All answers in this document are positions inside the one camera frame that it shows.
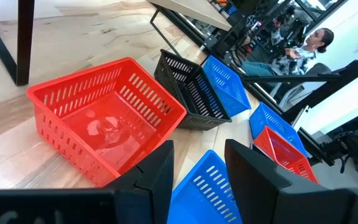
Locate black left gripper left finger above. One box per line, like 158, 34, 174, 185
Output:
103, 139, 175, 224

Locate blue plastic slotted basket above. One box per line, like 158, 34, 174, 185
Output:
166, 149, 244, 224
201, 55, 252, 118
249, 101, 310, 158

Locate wooden shelf with black frame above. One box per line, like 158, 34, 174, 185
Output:
0, 0, 233, 87

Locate black aluminium frame beam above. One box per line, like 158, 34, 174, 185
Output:
240, 46, 358, 123

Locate grey office chair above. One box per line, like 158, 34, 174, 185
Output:
268, 62, 333, 108

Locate seated person among equipment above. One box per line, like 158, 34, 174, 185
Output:
270, 14, 288, 45

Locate seated person looking sideways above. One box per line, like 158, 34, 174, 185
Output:
240, 27, 336, 77

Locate black plastic slotted basket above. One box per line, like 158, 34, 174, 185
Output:
154, 49, 232, 132

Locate red plastic slotted basket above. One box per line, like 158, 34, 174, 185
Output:
253, 125, 319, 184
26, 57, 188, 188

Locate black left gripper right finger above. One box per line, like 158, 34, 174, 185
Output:
224, 138, 351, 224

